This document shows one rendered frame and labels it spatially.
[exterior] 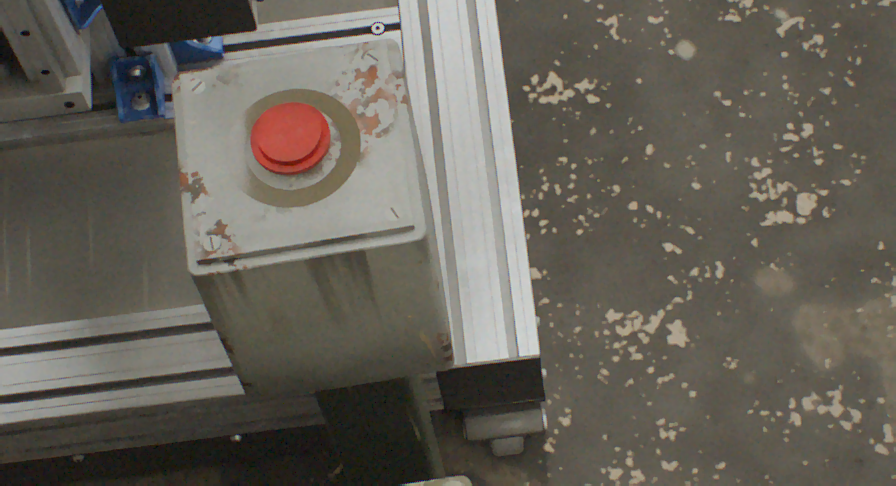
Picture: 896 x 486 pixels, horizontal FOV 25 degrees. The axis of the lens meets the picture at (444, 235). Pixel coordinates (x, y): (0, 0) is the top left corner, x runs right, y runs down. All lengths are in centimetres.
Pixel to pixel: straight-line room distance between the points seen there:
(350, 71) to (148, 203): 84
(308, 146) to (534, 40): 115
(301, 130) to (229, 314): 11
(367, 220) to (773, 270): 105
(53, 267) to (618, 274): 55
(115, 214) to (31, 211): 8
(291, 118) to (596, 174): 107
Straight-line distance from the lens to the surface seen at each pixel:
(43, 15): 167
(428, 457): 134
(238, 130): 102
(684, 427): 193
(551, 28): 214
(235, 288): 101
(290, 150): 100
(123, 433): 180
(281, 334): 107
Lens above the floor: 180
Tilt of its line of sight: 63 degrees down
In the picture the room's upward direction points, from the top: 11 degrees counter-clockwise
